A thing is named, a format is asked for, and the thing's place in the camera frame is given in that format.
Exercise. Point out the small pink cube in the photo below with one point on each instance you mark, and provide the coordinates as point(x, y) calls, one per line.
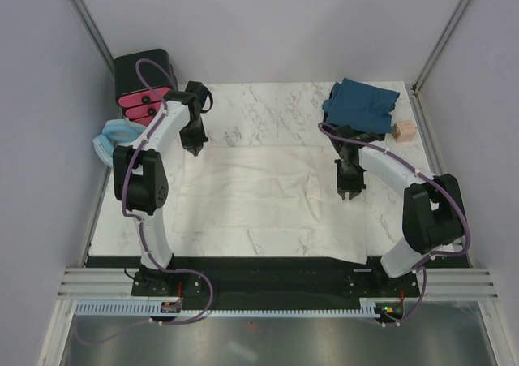
point(404, 131)

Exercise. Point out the folded teal t shirt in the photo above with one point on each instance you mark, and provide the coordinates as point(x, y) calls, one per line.
point(363, 107)

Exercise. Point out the white t shirt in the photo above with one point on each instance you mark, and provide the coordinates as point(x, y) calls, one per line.
point(279, 197)

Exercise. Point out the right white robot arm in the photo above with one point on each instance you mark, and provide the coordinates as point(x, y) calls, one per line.
point(432, 215)

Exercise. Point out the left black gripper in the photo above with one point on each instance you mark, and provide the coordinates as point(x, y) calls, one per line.
point(197, 144)

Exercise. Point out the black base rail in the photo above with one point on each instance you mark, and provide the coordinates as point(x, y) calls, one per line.
point(273, 282)

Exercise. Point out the black pink drawer box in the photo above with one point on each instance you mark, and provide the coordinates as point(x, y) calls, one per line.
point(140, 79)

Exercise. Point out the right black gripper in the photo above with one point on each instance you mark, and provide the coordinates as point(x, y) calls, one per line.
point(343, 186)

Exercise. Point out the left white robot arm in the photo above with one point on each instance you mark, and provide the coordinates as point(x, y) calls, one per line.
point(140, 180)

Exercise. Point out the white slotted cable duct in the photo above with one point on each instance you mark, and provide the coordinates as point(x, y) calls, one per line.
point(158, 308)

